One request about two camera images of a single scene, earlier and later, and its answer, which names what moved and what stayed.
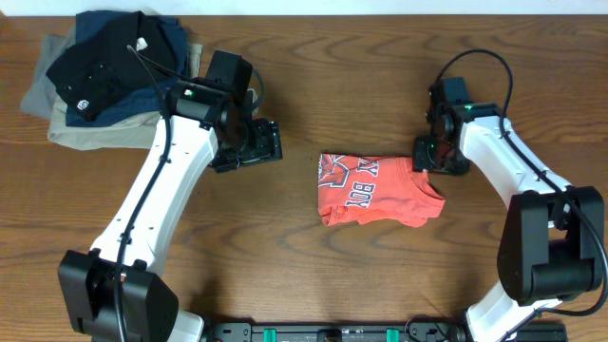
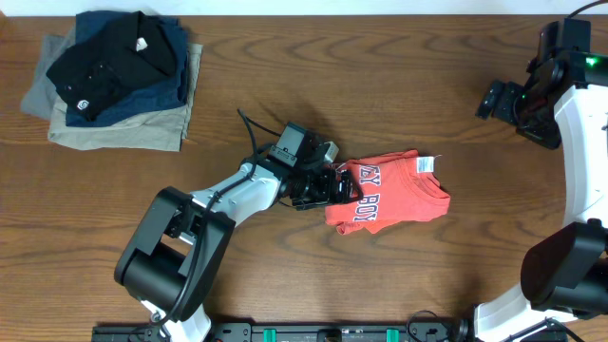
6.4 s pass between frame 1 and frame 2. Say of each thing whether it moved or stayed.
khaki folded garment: stayed
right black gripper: moved
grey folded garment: stayed
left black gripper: moved
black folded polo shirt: stayed
